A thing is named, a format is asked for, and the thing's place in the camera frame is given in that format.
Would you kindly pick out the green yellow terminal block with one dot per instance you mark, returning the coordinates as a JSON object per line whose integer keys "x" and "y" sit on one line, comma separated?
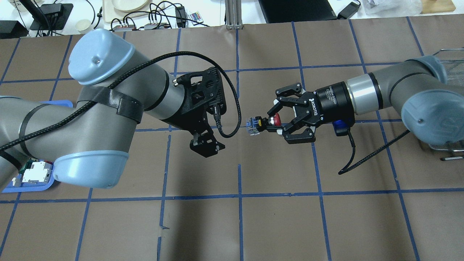
{"x": 27, "y": 166}

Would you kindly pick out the colourful remote control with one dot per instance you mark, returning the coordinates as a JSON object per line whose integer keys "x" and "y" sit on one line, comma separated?
{"x": 195, "y": 17}

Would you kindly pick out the black wrist camera blue light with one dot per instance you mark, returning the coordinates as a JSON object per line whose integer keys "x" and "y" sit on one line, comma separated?
{"x": 342, "y": 127}

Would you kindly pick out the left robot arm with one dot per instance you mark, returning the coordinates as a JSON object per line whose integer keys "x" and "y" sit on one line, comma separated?
{"x": 89, "y": 144}

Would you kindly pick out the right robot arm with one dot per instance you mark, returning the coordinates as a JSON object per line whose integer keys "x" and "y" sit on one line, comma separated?
{"x": 426, "y": 92}

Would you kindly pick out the red emergency stop button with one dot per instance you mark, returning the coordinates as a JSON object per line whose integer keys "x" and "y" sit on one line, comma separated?
{"x": 256, "y": 125}

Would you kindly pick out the wire mesh shelf basket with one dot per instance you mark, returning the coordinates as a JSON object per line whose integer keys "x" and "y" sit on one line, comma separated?
{"x": 452, "y": 60}

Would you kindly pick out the white circuit breaker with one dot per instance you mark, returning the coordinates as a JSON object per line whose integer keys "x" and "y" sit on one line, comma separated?
{"x": 39, "y": 174}

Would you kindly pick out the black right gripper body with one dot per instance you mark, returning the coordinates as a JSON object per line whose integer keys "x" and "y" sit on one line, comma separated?
{"x": 330, "y": 98}

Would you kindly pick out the black monitor stand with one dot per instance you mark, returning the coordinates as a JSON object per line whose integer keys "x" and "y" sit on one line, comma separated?
{"x": 48, "y": 17}

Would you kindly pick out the black laptop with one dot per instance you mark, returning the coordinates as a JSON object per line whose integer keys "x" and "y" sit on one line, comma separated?
{"x": 280, "y": 11}

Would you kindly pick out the aluminium profile post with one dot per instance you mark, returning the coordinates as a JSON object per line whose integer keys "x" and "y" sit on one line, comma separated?
{"x": 233, "y": 14}

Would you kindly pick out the white paper cup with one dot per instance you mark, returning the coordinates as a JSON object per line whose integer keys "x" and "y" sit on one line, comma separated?
{"x": 84, "y": 26}

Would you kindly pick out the wooden cutting board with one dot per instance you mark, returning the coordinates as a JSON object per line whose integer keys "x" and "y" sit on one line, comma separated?
{"x": 437, "y": 6}

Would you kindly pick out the blue plastic tray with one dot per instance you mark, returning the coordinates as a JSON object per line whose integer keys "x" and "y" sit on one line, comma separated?
{"x": 20, "y": 117}

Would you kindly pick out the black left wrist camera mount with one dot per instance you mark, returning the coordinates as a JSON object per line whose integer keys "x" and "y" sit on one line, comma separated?
{"x": 203, "y": 90}

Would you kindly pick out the white plate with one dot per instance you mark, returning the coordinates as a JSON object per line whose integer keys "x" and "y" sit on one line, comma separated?
{"x": 127, "y": 6}

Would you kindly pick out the black power adapter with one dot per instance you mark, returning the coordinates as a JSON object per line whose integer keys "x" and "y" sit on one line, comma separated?
{"x": 349, "y": 11}

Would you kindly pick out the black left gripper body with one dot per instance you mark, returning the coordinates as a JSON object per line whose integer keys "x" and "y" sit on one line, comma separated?
{"x": 191, "y": 121}

